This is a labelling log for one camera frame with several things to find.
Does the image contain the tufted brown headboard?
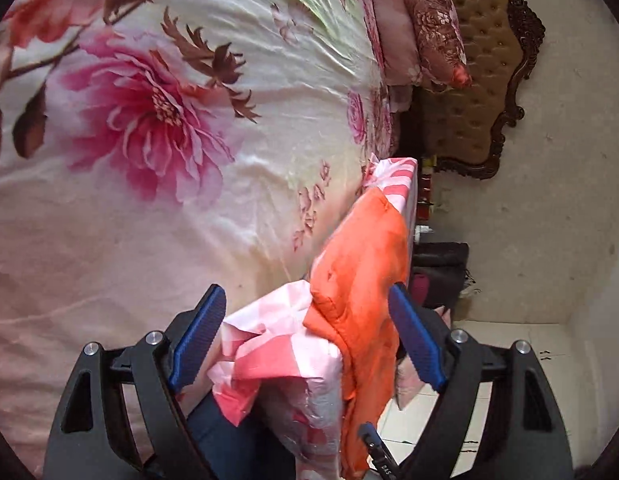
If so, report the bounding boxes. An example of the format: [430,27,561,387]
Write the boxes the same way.
[420,0,545,180]

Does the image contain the black leather armchair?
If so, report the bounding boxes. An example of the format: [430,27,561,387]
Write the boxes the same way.
[408,242,469,309]

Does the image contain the orange fleece pants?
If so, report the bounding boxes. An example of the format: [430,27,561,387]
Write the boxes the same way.
[303,188,408,479]

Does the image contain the plain pink pillow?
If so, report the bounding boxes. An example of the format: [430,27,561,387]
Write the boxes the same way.
[372,0,422,86]

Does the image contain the wooden nightstand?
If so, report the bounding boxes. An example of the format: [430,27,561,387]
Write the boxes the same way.
[416,156,436,224]

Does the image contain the pink floral bedsheet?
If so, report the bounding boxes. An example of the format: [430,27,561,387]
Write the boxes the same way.
[0,0,391,474]

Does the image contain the pink checkered plastic sheet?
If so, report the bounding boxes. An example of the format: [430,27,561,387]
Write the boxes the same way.
[208,158,417,479]

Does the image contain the floral red pillow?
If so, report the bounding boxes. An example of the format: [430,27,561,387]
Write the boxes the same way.
[404,0,472,89]

